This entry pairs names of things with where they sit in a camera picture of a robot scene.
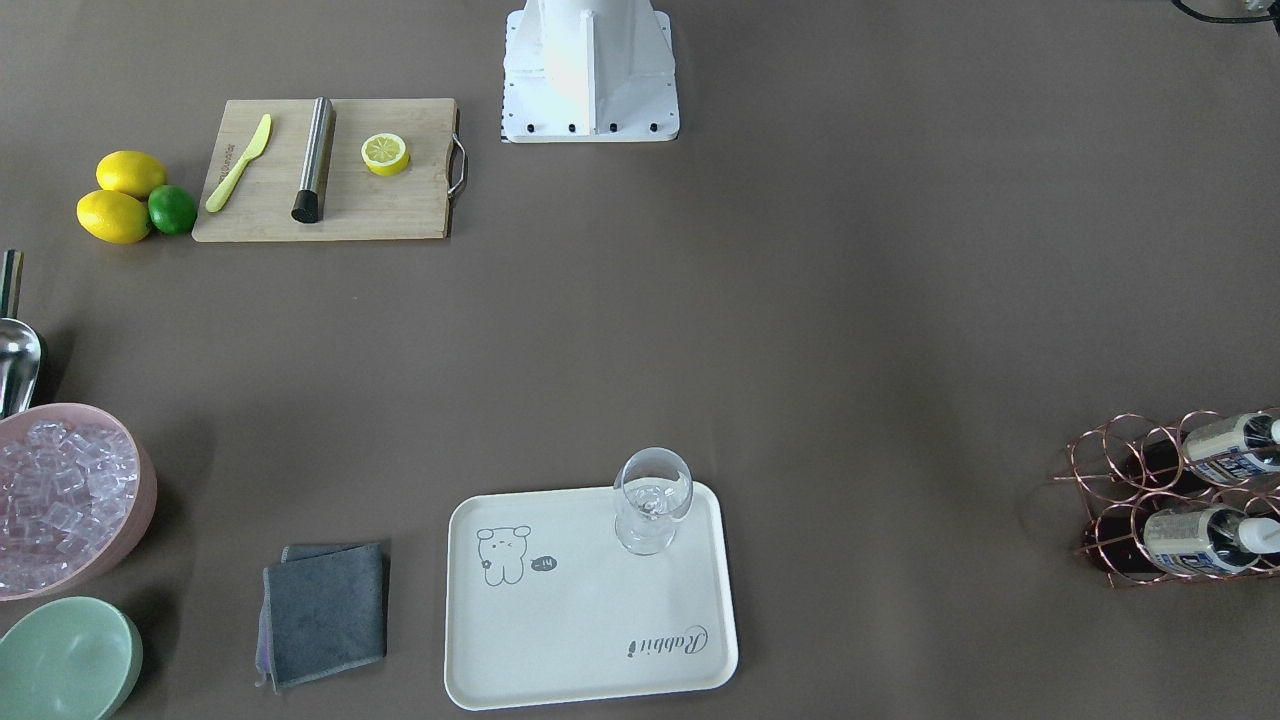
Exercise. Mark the copper wire bottle basket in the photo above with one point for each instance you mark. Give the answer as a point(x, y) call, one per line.
point(1091, 464)

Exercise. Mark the tea bottle white cap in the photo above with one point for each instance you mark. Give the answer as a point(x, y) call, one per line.
point(1228, 452)

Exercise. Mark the clear wine glass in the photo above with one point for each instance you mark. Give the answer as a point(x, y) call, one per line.
point(652, 496)

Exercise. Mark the cream rabbit tray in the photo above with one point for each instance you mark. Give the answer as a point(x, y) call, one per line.
point(543, 605)

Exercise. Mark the bamboo cutting board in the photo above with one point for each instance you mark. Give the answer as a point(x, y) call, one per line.
point(358, 205)

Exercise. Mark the half lemon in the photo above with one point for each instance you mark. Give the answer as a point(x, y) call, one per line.
point(385, 154)

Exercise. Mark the steel muddler black tip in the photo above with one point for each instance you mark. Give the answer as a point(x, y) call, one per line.
point(309, 200)

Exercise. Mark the grey folded cloth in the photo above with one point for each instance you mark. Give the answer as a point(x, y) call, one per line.
point(323, 612)

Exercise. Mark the yellow plastic knife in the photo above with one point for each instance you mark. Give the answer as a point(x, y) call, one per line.
point(252, 151)

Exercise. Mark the green lime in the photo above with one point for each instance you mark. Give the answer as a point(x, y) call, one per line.
point(171, 209)

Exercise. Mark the upper whole lemon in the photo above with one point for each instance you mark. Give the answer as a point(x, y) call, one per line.
point(135, 173)

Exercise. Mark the whole lemon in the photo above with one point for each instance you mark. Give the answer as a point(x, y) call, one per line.
point(135, 173)
point(113, 216)

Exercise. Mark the lower whole lemon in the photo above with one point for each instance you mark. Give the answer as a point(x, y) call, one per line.
point(113, 216)

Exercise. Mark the pink bowl of ice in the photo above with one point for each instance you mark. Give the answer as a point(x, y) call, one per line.
point(78, 494)

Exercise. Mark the steel ice scoop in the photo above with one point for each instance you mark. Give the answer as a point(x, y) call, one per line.
point(22, 351)

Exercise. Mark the green ceramic bowl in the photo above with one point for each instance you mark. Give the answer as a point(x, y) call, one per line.
point(74, 658)

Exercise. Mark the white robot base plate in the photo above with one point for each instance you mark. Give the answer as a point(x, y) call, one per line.
point(589, 72)

